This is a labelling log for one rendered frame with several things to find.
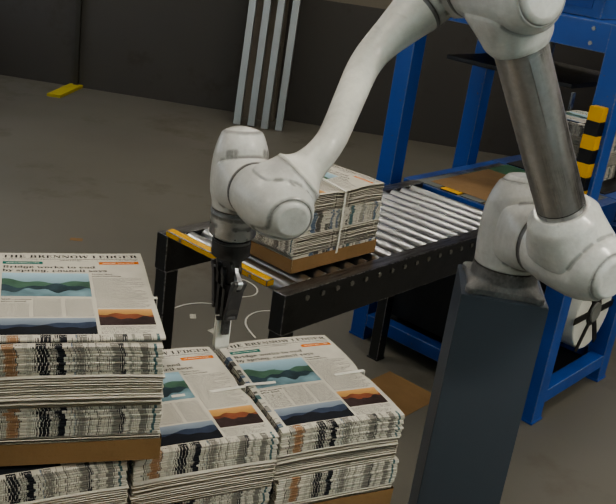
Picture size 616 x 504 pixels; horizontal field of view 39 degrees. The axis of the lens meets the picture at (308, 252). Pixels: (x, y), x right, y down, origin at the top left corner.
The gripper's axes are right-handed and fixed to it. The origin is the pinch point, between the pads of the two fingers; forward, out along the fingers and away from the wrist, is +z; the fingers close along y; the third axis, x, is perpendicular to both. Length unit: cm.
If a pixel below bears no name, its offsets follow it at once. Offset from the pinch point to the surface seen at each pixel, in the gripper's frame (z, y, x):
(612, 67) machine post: -44, -78, 170
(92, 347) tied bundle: -9.6, 18.4, -30.8
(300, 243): 7, -59, 48
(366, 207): 0, -68, 74
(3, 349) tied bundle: -9.4, 15.9, -44.2
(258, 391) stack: 13.5, 2.5, 8.5
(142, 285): -10.4, -1.9, -16.4
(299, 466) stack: 22.1, 17.9, 11.7
